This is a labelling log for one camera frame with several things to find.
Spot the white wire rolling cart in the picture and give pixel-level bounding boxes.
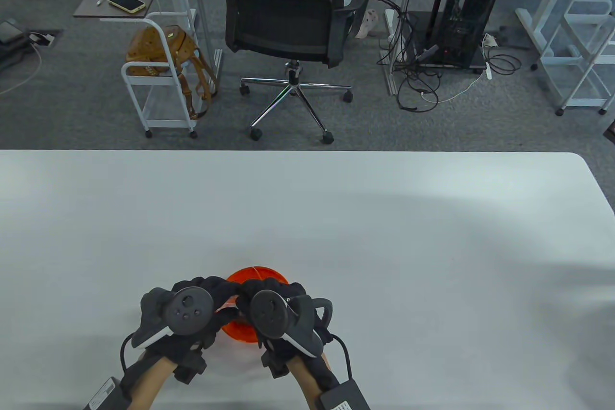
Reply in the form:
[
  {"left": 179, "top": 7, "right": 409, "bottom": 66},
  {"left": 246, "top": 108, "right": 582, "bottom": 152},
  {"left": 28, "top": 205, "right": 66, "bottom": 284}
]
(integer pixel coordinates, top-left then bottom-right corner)
[{"left": 531, "top": 0, "right": 615, "bottom": 117}]

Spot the dark grey left hand controller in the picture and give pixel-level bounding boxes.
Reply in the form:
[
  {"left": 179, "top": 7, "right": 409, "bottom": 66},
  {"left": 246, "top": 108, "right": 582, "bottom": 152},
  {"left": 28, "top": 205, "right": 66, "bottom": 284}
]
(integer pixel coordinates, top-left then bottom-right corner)
[{"left": 131, "top": 286, "right": 214, "bottom": 348}]

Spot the brown leather backpack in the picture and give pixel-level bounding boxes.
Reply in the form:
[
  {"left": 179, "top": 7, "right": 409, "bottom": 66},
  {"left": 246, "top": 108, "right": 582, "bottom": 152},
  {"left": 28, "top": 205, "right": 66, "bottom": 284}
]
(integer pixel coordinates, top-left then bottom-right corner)
[{"left": 125, "top": 25, "right": 220, "bottom": 121}]

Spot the black left glove cable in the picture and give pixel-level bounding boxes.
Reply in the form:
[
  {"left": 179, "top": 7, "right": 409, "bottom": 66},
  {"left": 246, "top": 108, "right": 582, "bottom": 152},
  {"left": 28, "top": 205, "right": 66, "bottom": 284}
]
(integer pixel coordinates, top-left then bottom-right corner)
[{"left": 119, "top": 333, "right": 135, "bottom": 372}]

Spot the white power strip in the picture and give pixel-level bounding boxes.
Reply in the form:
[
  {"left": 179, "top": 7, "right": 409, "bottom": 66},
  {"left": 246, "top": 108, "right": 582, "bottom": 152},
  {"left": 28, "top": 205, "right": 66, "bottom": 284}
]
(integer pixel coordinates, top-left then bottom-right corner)
[{"left": 482, "top": 34, "right": 494, "bottom": 80}]

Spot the person's left forearm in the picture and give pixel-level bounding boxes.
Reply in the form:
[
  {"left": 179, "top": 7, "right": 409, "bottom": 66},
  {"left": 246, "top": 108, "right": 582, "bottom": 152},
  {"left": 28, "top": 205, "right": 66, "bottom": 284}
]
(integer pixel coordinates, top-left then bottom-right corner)
[{"left": 120, "top": 355, "right": 174, "bottom": 410}]

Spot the white floor cable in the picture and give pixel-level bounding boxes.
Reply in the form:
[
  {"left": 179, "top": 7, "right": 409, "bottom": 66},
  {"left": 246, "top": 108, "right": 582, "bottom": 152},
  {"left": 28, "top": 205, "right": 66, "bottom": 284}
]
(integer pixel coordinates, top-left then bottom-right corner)
[{"left": 0, "top": 42, "right": 44, "bottom": 96}]

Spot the smartphone in yellow case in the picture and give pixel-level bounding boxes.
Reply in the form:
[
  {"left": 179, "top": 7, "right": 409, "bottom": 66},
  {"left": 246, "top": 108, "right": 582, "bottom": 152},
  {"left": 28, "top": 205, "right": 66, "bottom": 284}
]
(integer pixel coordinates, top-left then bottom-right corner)
[{"left": 107, "top": 0, "right": 146, "bottom": 14}]

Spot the black glove cable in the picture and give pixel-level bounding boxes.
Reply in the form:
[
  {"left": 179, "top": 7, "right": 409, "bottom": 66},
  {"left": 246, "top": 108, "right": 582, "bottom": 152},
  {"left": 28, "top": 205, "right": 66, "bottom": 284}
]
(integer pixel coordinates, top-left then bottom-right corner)
[
  {"left": 329, "top": 333, "right": 355, "bottom": 382},
  {"left": 119, "top": 333, "right": 135, "bottom": 372}
]

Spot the black mesh office chair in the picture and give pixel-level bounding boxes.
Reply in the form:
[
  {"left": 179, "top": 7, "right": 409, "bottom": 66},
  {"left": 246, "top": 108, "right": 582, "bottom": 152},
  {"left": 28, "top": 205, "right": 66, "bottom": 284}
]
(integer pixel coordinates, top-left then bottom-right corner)
[{"left": 219, "top": 0, "right": 374, "bottom": 145}]

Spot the thin white cable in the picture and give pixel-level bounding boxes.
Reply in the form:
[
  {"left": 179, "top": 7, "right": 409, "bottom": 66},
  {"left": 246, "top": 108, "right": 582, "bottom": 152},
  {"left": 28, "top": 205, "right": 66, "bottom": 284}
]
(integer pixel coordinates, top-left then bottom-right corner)
[{"left": 421, "top": 71, "right": 487, "bottom": 104}]

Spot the black right glove cable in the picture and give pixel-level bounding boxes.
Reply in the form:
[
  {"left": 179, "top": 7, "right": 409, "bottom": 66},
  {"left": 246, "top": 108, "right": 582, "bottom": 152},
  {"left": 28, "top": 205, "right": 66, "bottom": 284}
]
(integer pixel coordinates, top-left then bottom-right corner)
[{"left": 329, "top": 333, "right": 355, "bottom": 382}]

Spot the black computer tower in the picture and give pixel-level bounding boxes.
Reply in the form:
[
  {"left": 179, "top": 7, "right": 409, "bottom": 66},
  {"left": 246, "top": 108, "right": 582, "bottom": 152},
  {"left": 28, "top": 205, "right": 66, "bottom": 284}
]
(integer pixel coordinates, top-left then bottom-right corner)
[{"left": 441, "top": 0, "right": 505, "bottom": 66}]

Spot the person's right hand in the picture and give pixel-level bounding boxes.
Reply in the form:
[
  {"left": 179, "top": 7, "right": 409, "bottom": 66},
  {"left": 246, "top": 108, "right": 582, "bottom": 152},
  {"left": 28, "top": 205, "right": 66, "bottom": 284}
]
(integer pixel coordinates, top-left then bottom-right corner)
[{"left": 234, "top": 278, "right": 334, "bottom": 380}]

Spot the white cart with brown top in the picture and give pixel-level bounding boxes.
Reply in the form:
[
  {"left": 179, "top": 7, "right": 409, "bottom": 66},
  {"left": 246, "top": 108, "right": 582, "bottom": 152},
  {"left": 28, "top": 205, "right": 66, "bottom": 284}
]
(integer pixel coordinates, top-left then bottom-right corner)
[{"left": 73, "top": 0, "right": 200, "bottom": 139}]

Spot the person's left hand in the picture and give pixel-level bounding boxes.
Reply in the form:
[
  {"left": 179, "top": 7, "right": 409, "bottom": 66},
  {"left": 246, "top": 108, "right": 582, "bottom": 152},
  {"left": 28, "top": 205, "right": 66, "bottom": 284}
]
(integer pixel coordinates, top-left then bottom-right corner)
[{"left": 120, "top": 277, "right": 242, "bottom": 385}]

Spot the black right forearm sensor pack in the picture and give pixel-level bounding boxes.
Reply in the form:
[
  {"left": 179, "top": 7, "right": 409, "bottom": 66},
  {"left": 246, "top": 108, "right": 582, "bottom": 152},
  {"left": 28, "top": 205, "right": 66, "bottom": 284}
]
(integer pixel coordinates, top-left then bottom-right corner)
[{"left": 320, "top": 379, "right": 371, "bottom": 410}]

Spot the dark grey right hand controller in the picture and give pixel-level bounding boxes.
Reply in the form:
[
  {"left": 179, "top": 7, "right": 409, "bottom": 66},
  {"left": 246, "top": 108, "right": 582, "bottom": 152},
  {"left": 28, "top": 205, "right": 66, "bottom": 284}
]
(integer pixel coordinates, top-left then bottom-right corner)
[{"left": 249, "top": 290, "right": 333, "bottom": 359}]

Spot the black left forearm sensor pack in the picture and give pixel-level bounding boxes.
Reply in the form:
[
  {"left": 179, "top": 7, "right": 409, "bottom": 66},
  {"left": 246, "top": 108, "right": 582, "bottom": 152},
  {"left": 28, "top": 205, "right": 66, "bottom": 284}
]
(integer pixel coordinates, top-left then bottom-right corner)
[{"left": 83, "top": 376, "right": 130, "bottom": 410}]

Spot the black floor socket box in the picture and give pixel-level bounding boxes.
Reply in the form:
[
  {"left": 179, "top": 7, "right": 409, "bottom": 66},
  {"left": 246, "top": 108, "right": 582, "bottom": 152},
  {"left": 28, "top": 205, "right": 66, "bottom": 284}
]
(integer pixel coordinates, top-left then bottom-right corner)
[{"left": 24, "top": 29, "right": 61, "bottom": 49}]

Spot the person's right forearm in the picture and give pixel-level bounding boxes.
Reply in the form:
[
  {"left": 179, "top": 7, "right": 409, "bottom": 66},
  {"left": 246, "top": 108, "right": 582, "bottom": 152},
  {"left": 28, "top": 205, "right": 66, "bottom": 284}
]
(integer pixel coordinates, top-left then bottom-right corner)
[{"left": 287, "top": 352, "right": 339, "bottom": 410}]

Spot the dark grey hand controller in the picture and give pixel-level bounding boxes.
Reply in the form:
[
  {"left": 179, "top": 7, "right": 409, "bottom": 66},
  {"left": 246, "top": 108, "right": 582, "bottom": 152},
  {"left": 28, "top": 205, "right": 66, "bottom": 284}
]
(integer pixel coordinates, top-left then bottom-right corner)
[
  {"left": 131, "top": 286, "right": 214, "bottom": 348},
  {"left": 249, "top": 290, "right": 333, "bottom": 359}
]

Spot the orange translucent plastic bowl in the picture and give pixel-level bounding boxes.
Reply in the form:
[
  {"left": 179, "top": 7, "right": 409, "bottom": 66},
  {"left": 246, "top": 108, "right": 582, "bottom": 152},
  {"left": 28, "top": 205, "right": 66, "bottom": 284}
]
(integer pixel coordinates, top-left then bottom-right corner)
[{"left": 220, "top": 265, "right": 290, "bottom": 344}]

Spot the silver desk leg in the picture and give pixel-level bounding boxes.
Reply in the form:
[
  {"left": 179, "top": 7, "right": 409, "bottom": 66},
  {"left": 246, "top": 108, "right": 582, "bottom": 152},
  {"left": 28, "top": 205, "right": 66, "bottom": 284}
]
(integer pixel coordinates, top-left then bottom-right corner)
[{"left": 187, "top": 0, "right": 225, "bottom": 85}]

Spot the tangle of black cables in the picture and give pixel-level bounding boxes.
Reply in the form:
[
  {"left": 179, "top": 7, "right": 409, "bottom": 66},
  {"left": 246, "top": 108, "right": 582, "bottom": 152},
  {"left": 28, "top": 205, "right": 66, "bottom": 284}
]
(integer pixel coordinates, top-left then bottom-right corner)
[{"left": 368, "top": 0, "right": 523, "bottom": 113}]

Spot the white desk leg frame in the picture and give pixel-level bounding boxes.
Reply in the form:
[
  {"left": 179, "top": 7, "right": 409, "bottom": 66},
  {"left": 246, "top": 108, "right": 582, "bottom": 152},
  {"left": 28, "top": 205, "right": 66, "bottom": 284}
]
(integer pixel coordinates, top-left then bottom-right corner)
[{"left": 380, "top": 0, "right": 423, "bottom": 96}]

